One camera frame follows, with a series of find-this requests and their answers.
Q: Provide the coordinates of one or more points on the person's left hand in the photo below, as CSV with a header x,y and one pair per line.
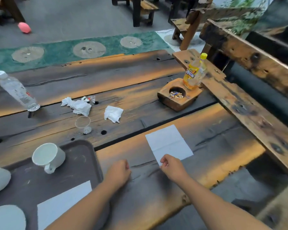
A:
x,y
118,171

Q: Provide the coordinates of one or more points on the person's right hand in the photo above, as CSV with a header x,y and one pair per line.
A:
x,y
173,167

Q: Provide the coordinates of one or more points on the person's left fingers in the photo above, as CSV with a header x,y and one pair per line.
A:
x,y
127,164

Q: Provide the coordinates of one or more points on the person's right thumb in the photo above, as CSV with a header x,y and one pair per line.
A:
x,y
163,168

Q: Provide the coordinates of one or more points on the white paper napkin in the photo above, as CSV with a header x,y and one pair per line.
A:
x,y
168,142

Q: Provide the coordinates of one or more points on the person's left forearm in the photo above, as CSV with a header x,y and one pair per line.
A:
x,y
82,205

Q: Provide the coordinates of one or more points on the person's right forearm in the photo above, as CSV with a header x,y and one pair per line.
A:
x,y
219,204

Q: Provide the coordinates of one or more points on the small crumpled white tissue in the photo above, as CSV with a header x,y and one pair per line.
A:
x,y
113,113

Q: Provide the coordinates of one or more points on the clear plastic cup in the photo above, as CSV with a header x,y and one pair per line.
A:
x,y
83,125

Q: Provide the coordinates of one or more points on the wooden block ashtray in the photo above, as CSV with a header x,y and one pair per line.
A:
x,y
177,100

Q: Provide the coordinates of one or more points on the crumpled wrapper with red spot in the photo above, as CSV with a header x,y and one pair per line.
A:
x,y
90,99

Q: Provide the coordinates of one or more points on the pile of cigarette butts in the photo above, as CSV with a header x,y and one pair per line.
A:
x,y
176,94

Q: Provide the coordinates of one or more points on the large crumpled white tissue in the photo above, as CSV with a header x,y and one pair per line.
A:
x,y
78,106

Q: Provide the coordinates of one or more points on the white paper sheet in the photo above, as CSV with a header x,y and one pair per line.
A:
x,y
63,205

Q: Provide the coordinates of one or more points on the white ceramic cup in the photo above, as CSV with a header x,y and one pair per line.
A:
x,y
49,157

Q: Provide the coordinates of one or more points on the dark brown plastic tray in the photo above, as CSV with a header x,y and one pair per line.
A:
x,y
48,186

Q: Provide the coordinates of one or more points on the yellow capped drink bottle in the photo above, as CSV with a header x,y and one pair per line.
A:
x,y
195,73

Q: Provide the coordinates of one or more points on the long wooden bench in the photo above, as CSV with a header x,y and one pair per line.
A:
x,y
244,102

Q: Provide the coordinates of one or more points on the green patterned carpet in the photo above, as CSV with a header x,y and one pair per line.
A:
x,y
69,49

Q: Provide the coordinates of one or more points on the white patterned carpet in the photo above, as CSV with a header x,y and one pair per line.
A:
x,y
169,38

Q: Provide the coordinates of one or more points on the white ceramic plate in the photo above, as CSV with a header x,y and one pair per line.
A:
x,y
6,217

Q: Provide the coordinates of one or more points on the clear water bottle white cap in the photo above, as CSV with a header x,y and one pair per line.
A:
x,y
16,91

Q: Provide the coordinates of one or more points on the light wooden stool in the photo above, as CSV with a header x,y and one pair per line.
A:
x,y
186,27

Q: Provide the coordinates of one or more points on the small dark wooden stool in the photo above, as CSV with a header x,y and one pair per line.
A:
x,y
136,8

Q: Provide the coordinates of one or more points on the pink balloon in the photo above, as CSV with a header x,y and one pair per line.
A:
x,y
24,27

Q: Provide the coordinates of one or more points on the green plant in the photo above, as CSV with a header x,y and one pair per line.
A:
x,y
244,14

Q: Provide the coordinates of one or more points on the dark wooden chair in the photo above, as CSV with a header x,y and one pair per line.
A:
x,y
4,9

